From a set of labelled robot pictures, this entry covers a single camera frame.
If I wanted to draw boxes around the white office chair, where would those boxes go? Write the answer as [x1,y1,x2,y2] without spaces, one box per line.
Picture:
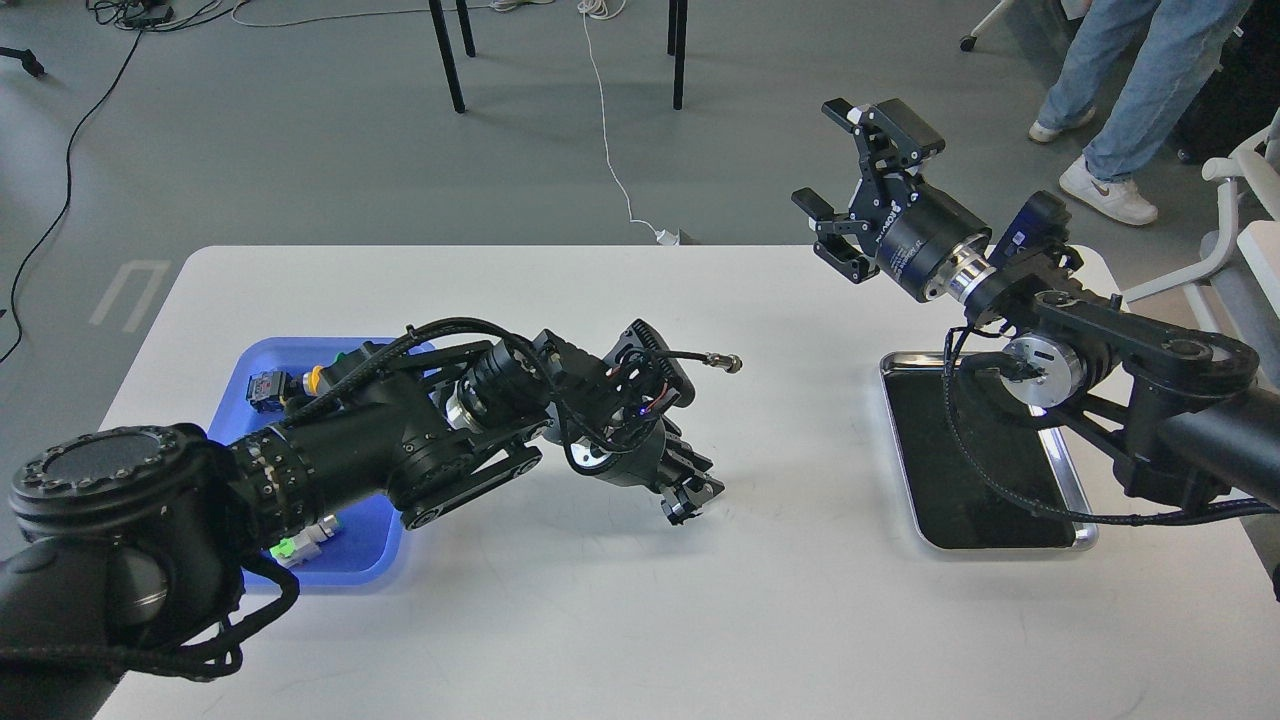
[1124,119,1277,388]

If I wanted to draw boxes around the black floor cable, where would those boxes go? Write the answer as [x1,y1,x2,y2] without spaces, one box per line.
[0,0,251,365]

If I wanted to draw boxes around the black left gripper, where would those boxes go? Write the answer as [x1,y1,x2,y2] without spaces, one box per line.
[575,420,724,527]

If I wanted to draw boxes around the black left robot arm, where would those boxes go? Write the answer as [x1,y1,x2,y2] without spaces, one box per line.
[1,316,724,719]

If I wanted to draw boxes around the person in blue jeans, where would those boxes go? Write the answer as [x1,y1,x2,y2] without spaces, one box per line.
[1027,1,1251,227]

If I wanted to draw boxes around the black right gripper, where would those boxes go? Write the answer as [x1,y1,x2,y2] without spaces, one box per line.
[792,97,991,304]

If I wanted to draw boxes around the blue plastic tray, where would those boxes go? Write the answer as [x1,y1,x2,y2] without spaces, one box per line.
[206,336,404,588]

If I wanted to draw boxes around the black stand foot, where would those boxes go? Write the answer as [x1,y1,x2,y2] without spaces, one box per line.
[0,47,46,79]

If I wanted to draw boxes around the white floor cable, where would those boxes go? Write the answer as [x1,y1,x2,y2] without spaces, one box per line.
[579,0,681,247]

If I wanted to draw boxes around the black table leg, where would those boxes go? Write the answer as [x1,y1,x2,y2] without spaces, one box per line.
[666,0,689,111]
[428,0,476,114]

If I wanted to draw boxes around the green white connector part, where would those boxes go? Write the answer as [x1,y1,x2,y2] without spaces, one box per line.
[268,514,342,569]

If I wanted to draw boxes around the silver metal tray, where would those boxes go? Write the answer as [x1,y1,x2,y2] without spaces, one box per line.
[879,352,1100,557]

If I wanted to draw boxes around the black equipment case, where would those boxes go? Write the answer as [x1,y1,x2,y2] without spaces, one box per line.
[1171,1,1279,164]

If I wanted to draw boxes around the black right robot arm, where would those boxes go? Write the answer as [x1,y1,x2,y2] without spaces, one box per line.
[791,97,1279,527]

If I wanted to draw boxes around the black blue switch block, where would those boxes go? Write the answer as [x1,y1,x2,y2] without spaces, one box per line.
[244,369,302,414]

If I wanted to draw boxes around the black table leg right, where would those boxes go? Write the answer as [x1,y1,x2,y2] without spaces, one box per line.
[666,0,689,111]

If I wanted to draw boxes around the black table leg left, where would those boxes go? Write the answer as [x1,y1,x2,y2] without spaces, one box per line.
[428,0,476,114]

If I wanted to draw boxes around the yellow push button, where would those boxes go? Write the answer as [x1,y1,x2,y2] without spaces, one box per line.
[300,365,324,397]

